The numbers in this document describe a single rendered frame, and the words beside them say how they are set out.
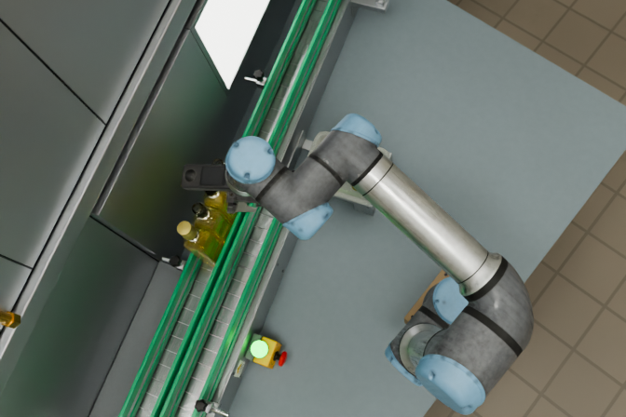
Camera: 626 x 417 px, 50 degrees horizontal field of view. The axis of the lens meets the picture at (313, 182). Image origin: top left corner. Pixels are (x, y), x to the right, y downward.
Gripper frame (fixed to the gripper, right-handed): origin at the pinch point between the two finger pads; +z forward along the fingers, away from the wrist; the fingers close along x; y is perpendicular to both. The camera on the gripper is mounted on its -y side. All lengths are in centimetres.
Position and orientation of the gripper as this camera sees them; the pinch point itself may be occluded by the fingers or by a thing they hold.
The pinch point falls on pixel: (230, 194)
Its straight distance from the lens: 140.5
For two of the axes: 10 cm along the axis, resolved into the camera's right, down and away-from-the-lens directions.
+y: 9.9, 1.0, 1.3
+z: -1.5, 1.9, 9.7
